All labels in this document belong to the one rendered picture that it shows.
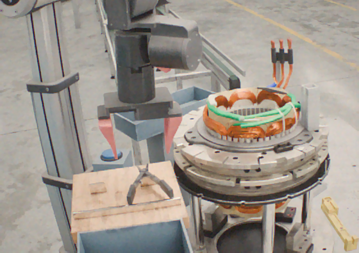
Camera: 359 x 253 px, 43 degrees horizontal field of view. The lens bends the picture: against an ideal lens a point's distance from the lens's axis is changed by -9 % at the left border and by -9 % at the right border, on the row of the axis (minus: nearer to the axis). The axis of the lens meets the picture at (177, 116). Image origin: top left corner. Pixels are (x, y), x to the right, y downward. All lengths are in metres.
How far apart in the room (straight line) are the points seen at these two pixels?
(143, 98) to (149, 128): 0.42
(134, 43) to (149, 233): 0.29
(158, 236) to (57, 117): 0.49
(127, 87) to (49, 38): 0.44
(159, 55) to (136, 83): 0.06
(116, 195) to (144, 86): 0.22
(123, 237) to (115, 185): 0.14
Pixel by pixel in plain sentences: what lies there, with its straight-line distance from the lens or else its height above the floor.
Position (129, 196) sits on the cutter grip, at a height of 1.09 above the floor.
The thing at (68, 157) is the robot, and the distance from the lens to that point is 1.21.
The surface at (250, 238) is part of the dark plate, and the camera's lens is 1.17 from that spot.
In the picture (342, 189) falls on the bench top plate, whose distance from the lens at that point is 1.36.
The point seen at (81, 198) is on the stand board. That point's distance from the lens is 0.86.
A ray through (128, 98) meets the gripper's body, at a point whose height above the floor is 1.25.
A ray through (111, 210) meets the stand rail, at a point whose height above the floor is 1.08.
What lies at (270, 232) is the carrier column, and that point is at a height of 0.93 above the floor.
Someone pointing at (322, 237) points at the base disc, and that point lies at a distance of 1.14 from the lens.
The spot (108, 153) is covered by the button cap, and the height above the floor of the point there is 1.04.
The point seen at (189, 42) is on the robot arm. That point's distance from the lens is 0.67.
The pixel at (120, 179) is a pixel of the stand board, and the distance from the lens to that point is 0.89.
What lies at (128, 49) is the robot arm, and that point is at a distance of 0.70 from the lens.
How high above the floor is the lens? 1.49
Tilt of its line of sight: 22 degrees down
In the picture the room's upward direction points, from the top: 6 degrees counter-clockwise
